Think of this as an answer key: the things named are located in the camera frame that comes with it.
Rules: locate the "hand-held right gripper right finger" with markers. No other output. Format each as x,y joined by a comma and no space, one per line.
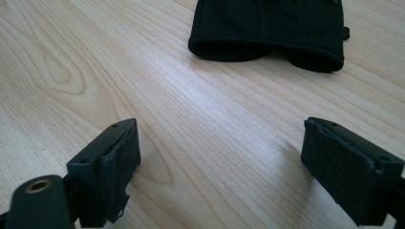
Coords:
347,171

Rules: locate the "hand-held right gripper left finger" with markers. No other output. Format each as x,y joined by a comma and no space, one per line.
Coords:
105,171

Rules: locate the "black cloth garment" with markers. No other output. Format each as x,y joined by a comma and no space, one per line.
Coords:
270,31

